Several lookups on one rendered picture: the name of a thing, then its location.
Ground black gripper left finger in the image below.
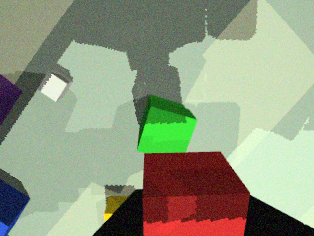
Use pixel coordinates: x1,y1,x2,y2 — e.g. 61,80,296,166
93,189,144,236

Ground purple block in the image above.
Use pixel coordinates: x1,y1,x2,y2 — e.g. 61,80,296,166
0,74,23,126

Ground red block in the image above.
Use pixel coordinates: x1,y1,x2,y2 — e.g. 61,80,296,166
142,151,250,236

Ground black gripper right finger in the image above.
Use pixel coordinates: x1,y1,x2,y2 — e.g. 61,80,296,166
243,195,314,236

